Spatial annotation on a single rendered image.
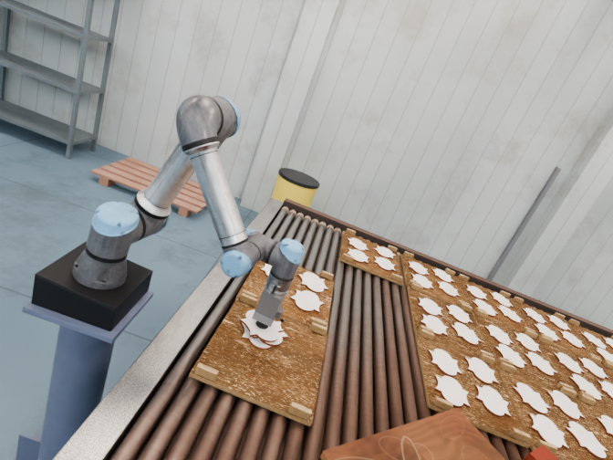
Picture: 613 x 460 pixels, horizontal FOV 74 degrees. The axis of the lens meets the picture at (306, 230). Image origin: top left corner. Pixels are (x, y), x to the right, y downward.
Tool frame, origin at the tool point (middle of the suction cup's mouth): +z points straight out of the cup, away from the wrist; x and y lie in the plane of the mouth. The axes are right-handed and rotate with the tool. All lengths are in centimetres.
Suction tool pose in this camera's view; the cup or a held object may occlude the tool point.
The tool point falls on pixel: (261, 327)
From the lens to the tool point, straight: 135.7
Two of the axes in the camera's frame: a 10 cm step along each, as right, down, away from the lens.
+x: -9.1, -4.1, 1.0
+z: -3.5, 8.6, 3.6
